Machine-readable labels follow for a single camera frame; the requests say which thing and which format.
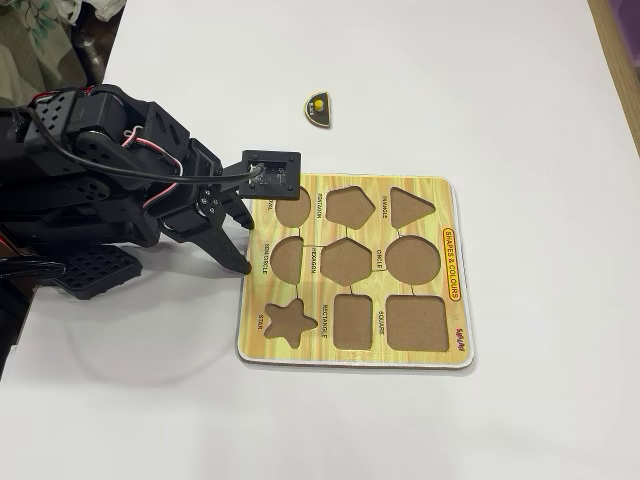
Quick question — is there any black semicircle piece yellow pin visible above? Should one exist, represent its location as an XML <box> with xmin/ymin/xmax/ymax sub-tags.
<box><xmin>302</xmin><ymin>91</ymin><xmax>334</xmax><ymax>130</ymax></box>

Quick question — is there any white plastic bag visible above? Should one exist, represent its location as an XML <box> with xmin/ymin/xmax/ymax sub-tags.
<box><xmin>87</xmin><ymin>0</ymin><xmax>132</xmax><ymax>21</ymax></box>

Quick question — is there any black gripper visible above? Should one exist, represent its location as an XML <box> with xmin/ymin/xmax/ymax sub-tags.
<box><xmin>148</xmin><ymin>138</ymin><xmax>256</xmax><ymax>275</ymax></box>

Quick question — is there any black camera cable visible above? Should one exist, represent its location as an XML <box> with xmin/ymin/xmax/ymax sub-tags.
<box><xmin>22</xmin><ymin>104</ymin><xmax>264</xmax><ymax>180</ymax></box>

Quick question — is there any floral patterned cloth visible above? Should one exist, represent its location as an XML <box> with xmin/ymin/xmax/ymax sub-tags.
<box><xmin>0</xmin><ymin>0</ymin><xmax>81</xmax><ymax>104</ymax></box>

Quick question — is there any purple box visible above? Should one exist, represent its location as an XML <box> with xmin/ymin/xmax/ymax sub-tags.
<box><xmin>607</xmin><ymin>0</ymin><xmax>640</xmax><ymax>71</ymax></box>

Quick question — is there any black grid base mount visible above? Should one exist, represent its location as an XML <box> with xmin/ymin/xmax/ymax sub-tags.
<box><xmin>52</xmin><ymin>243</ymin><xmax>145</xmax><ymax>301</ymax></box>

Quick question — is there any black table clamp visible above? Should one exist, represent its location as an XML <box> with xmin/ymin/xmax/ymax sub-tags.
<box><xmin>0</xmin><ymin>257</ymin><xmax>66</xmax><ymax>286</ymax></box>

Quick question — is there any dark metal post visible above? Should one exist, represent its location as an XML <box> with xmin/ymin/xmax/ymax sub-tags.
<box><xmin>74</xmin><ymin>24</ymin><xmax>109</xmax><ymax>84</ymax></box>

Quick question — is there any wooden edge strip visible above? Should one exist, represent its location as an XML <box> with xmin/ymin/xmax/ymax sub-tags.
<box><xmin>584</xmin><ymin>0</ymin><xmax>640</xmax><ymax>156</ymax></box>

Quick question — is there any red white servo wire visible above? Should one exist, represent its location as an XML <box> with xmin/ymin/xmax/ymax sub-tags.
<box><xmin>121</xmin><ymin>127</ymin><xmax>182</xmax><ymax>209</ymax></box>

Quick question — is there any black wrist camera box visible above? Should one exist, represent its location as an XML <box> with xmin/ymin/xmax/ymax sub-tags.
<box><xmin>238</xmin><ymin>149</ymin><xmax>304</xmax><ymax>202</ymax></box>

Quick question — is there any wooden shape puzzle board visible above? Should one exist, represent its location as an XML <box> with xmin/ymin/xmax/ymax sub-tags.
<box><xmin>234</xmin><ymin>173</ymin><xmax>477</xmax><ymax>372</ymax></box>

